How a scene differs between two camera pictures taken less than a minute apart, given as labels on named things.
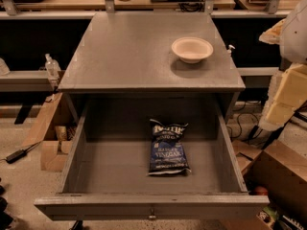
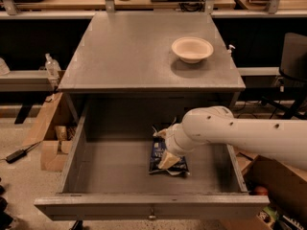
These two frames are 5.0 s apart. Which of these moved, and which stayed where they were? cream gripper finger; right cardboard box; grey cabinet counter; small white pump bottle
Moved: cream gripper finger
Stayed: right cardboard box; grey cabinet counter; small white pump bottle
